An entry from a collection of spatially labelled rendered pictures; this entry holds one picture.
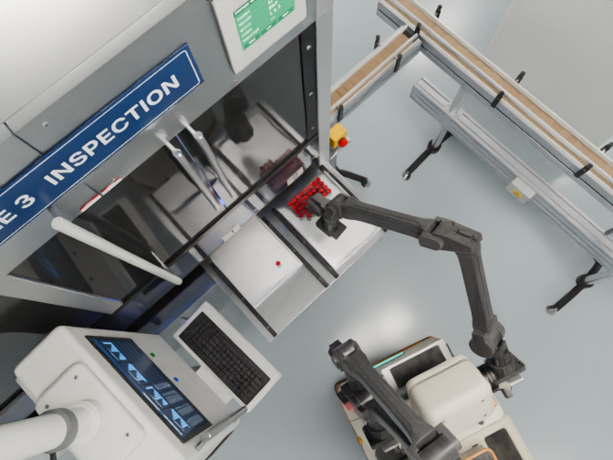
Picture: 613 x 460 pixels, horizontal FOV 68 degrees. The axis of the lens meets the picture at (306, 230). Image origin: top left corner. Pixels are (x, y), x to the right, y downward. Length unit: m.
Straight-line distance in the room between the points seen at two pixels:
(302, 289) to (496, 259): 1.46
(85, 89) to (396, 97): 2.57
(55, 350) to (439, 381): 1.04
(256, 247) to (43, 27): 1.24
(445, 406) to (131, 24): 1.18
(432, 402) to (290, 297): 0.74
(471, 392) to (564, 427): 1.68
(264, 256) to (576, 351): 1.93
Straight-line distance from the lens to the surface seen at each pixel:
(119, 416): 1.26
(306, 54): 1.29
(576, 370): 3.09
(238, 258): 1.93
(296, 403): 2.76
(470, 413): 1.46
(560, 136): 2.20
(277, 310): 1.88
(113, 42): 0.88
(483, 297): 1.45
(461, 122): 2.58
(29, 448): 1.05
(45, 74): 0.90
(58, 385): 1.33
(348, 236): 1.92
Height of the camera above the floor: 2.74
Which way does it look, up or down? 75 degrees down
